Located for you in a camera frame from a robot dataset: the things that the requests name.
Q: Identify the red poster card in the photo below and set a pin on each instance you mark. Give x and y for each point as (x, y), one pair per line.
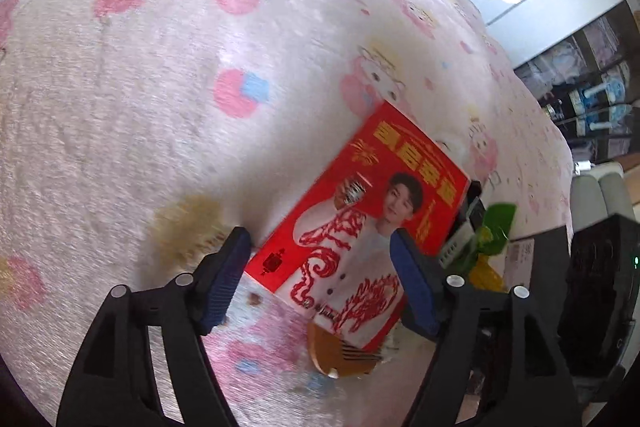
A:
(329, 259)

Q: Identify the grey ribbed sofa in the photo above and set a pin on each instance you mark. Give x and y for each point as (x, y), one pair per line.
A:
(599, 193)

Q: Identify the wooden comb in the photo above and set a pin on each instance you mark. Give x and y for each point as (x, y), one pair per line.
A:
(335, 358)

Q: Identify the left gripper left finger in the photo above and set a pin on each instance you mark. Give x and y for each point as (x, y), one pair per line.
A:
(143, 360)

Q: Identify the yellow snack bag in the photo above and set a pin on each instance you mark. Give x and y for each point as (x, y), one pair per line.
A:
(483, 276)

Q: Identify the green snack bag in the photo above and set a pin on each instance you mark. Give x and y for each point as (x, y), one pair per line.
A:
(492, 235)

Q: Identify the pink cartoon bed blanket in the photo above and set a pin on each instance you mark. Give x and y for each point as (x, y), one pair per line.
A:
(133, 132)

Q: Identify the black storage box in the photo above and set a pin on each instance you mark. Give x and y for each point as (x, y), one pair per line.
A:
(538, 262)

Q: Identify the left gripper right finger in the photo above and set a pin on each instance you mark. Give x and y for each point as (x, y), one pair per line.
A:
(526, 381)

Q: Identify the black display shelf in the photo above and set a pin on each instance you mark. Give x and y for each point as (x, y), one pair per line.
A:
(588, 84)

